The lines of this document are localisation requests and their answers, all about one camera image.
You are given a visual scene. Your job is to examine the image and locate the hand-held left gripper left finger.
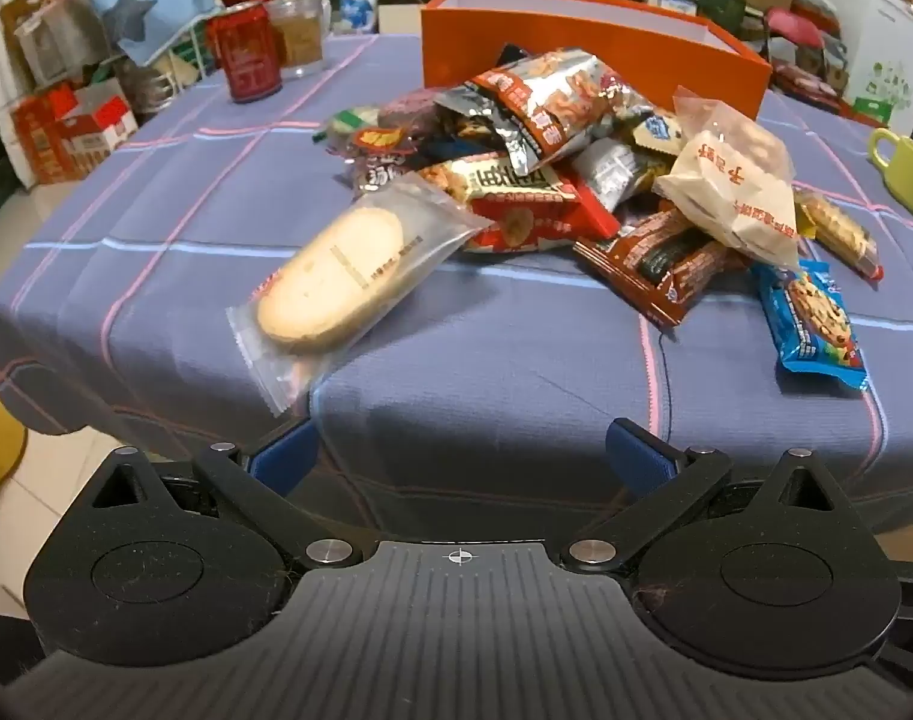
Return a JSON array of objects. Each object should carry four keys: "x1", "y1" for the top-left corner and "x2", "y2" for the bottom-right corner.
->
[{"x1": 89, "y1": 418, "x2": 364, "y2": 569}]

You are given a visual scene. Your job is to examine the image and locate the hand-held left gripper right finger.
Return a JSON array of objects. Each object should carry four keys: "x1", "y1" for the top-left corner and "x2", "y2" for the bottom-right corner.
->
[{"x1": 561, "y1": 418, "x2": 840, "y2": 572}]

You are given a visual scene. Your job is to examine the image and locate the clear oval biscuit packet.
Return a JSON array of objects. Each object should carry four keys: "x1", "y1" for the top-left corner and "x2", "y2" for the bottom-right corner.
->
[{"x1": 226, "y1": 171, "x2": 495, "y2": 419}]

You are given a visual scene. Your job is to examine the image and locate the blue cookie packet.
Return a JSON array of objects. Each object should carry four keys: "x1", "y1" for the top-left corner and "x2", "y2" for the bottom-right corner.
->
[{"x1": 752, "y1": 259, "x2": 872, "y2": 392}]

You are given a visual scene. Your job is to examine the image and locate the clear red-ended biscuit packet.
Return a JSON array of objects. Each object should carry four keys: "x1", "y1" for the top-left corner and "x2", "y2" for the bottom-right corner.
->
[{"x1": 792, "y1": 187, "x2": 885, "y2": 282}]

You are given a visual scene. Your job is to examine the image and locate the red packet with cream label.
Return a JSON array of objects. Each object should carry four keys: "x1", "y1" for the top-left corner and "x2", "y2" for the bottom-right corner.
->
[{"x1": 419, "y1": 150, "x2": 623, "y2": 256}]

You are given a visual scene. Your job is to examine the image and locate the orange cardboard box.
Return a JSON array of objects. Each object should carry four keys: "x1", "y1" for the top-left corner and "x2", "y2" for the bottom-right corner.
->
[{"x1": 421, "y1": 0, "x2": 773, "y2": 121}]

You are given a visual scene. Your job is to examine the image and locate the brown wafer bar packet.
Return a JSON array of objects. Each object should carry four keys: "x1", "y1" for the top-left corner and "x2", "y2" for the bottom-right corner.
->
[{"x1": 572, "y1": 206, "x2": 750, "y2": 329}]

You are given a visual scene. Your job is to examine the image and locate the white pastry packet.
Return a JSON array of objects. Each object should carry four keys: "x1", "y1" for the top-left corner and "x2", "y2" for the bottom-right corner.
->
[{"x1": 653, "y1": 86, "x2": 803, "y2": 271}]

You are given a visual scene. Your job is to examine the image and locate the grey white snack packet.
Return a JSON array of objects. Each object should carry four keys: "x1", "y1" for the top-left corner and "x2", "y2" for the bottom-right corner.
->
[{"x1": 572, "y1": 139, "x2": 678, "y2": 215}]

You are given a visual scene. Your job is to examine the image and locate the dark red snack packet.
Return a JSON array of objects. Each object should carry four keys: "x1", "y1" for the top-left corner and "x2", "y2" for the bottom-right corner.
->
[{"x1": 335, "y1": 124, "x2": 435, "y2": 196}]

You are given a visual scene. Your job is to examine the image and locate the green white candy packet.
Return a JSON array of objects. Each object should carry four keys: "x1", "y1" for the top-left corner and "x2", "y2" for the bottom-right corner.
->
[{"x1": 313, "y1": 106, "x2": 383, "y2": 143}]

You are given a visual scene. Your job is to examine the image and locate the clear red-printed snack bag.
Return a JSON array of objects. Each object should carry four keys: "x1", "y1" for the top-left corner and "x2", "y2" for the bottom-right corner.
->
[{"x1": 434, "y1": 47, "x2": 656, "y2": 177}]

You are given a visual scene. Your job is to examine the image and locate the red white cartons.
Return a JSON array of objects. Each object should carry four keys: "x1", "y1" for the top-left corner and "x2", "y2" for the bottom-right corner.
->
[{"x1": 10, "y1": 79, "x2": 139, "y2": 185}]

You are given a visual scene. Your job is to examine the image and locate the red drink can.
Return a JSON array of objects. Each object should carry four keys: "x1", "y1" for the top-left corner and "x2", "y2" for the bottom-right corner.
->
[{"x1": 205, "y1": 1, "x2": 284, "y2": 104}]

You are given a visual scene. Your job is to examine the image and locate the white folding rack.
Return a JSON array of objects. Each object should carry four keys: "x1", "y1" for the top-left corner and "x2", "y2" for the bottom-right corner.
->
[{"x1": 137, "y1": 22, "x2": 210, "y2": 113}]

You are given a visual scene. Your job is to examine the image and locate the white freezer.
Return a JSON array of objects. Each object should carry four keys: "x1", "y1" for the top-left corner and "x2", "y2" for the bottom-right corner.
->
[{"x1": 812, "y1": 0, "x2": 913, "y2": 140}]

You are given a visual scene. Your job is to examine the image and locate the clear jar with brown contents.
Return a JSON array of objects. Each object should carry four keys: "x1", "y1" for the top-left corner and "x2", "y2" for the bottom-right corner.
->
[{"x1": 265, "y1": 0, "x2": 332, "y2": 80}]

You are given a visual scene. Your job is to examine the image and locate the dark green bag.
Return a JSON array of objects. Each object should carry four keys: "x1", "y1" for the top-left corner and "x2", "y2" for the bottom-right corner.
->
[{"x1": 696, "y1": 0, "x2": 746, "y2": 35}]

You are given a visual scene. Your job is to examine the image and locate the blue white sack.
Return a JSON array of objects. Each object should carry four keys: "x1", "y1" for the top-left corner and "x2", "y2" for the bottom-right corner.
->
[{"x1": 340, "y1": 0, "x2": 386, "y2": 35}]

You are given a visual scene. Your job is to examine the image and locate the red folding chair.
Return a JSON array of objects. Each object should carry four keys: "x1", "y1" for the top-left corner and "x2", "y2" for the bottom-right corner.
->
[{"x1": 764, "y1": 7, "x2": 825, "y2": 53}]

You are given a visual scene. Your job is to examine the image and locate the cardboard box with plastic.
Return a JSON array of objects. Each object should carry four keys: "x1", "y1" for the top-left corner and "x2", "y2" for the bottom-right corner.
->
[{"x1": 0, "y1": 0, "x2": 120, "y2": 91}]

